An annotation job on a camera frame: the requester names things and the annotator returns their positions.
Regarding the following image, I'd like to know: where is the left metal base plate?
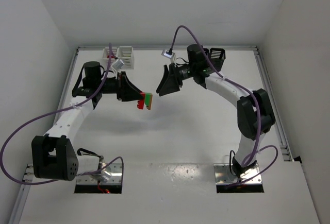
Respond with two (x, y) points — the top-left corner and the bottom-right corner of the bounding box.
(76, 163), (123, 185)

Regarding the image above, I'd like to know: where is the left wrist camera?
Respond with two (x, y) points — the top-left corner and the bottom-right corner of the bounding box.
(111, 59), (125, 71)

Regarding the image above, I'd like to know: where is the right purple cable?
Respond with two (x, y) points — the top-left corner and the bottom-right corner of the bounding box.
(170, 25), (279, 187)

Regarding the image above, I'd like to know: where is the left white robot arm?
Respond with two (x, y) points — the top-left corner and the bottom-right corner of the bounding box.
(31, 61), (144, 181)

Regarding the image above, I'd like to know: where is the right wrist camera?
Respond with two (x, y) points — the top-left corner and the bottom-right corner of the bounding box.
(161, 49), (175, 60)

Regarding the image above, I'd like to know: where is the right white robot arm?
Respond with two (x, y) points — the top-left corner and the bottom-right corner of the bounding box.
(156, 44), (275, 177)

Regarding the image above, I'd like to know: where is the white slotted container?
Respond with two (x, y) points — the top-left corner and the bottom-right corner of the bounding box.
(117, 46), (135, 70)
(101, 47), (118, 66)

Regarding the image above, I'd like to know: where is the metal base plate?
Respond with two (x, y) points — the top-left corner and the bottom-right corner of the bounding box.
(76, 163), (123, 185)
(213, 164), (262, 186)

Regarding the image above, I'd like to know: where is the right white slotted container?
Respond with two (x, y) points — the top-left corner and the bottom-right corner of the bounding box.
(117, 46), (135, 70)

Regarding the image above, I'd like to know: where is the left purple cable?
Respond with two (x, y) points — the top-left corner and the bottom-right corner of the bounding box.
(0, 42), (124, 185)

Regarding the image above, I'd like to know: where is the right black slotted container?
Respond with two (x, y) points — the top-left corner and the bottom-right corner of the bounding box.
(209, 48), (226, 72)

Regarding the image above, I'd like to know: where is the red lego brick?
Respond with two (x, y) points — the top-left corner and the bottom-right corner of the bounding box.
(137, 92), (145, 110)

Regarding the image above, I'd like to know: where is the purple cable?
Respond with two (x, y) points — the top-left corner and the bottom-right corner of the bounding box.
(170, 25), (279, 187)
(0, 42), (124, 185)

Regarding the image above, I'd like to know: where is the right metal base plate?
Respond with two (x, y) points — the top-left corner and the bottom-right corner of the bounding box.
(213, 164), (262, 186)

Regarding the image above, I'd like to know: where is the left white slotted container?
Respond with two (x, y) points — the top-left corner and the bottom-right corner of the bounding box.
(101, 47), (118, 66)

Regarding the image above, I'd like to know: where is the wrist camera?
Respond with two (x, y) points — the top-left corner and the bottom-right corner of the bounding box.
(111, 59), (125, 71)
(161, 49), (175, 60)

